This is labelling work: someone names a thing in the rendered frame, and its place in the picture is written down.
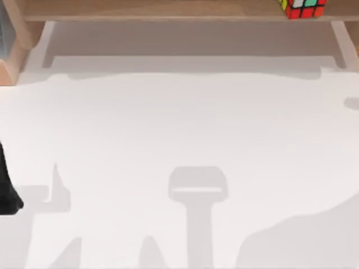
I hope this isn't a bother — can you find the wooden shelf unit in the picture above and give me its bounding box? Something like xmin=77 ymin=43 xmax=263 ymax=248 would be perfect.
xmin=16 ymin=0 xmax=359 ymax=69

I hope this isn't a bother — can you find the multicoloured puzzle cube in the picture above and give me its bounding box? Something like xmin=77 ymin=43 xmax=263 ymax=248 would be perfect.
xmin=278 ymin=0 xmax=328 ymax=20

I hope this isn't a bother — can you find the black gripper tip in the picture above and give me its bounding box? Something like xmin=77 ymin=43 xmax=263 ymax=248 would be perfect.
xmin=0 ymin=142 xmax=25 ymax=216

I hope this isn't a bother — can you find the wooden cupboard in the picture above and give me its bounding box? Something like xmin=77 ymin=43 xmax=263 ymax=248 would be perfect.
xmin=0 ymin=0 xmax=45 ymax=86

